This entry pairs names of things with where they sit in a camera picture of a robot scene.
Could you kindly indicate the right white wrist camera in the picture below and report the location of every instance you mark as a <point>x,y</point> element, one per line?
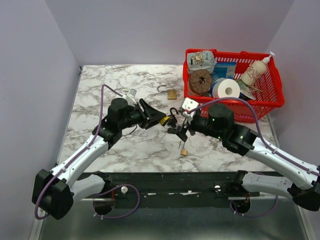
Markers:
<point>186,107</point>

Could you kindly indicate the cream pump lotion bottle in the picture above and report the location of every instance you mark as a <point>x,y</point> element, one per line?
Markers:
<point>255,71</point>

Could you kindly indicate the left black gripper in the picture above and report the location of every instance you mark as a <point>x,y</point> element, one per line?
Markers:
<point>153,114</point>

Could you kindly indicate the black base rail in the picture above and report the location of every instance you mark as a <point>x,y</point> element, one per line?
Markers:
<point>174,189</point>

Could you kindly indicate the brown tape roll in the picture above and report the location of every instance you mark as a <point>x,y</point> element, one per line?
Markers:
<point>199,82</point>

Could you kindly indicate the blue plastic package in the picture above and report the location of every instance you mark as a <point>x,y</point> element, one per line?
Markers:
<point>224,70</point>

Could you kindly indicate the light blue wipes pack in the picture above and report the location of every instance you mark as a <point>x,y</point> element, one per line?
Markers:
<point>201,60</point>

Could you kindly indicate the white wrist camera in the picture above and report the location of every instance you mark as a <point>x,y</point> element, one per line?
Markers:
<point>186,107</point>
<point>130,97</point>

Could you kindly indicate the black-headed keys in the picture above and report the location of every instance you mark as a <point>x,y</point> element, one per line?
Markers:
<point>170,131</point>

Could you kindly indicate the yellow padlock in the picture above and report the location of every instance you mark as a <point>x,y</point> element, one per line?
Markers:
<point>164,120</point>

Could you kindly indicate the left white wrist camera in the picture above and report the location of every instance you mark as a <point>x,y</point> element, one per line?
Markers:
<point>130,97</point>

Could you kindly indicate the red plastic basket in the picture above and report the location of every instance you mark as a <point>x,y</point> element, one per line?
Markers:
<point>269,96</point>

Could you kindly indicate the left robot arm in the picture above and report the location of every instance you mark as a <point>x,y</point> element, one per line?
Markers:
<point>56,191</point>

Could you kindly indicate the large brass padlock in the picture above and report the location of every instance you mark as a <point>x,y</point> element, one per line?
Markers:
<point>172,94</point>

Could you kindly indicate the black padlock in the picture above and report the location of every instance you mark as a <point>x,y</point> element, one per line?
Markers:
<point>172,121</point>

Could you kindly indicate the white toilet paper roll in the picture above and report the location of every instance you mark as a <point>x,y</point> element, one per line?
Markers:
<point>225,87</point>

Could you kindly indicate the small brass padlock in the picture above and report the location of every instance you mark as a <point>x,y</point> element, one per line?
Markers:
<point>181,147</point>

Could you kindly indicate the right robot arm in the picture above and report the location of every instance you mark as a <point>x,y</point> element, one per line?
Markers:
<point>298,180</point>

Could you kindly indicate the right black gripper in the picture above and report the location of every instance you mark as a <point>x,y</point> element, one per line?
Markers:
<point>181,131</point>

